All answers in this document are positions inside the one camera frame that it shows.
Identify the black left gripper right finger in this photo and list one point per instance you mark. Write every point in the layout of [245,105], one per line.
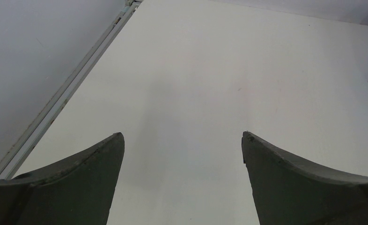
[290,190]

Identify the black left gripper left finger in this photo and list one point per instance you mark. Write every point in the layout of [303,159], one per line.
[77,190]

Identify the aluminium left frame rail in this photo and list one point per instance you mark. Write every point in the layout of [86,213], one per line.
[47,48]

